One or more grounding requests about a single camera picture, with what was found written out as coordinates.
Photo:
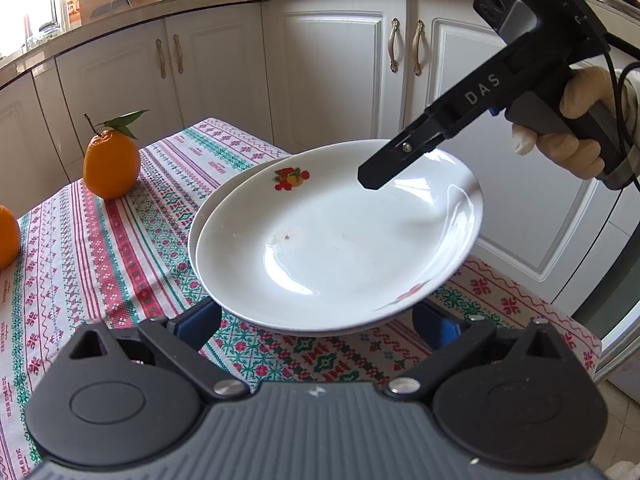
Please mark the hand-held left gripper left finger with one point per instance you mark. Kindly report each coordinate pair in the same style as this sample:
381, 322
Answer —
197, 322

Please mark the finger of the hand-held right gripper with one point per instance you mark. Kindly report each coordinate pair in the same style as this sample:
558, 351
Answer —
385, 167

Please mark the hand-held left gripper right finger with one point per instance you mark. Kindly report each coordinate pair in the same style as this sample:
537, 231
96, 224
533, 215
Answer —
442, 330

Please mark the white plate fruit print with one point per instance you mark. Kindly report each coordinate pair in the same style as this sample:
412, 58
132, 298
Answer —
325, 240
204, 216

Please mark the person's right hand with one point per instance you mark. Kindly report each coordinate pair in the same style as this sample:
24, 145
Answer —
590, 90

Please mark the patterned tablecloth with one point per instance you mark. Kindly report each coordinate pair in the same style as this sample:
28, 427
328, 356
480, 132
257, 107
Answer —
100, 270

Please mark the orange with leaf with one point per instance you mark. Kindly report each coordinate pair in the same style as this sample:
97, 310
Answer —
110, 165

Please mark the bumpy orange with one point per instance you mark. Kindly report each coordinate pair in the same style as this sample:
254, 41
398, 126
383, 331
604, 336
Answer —
7, 235

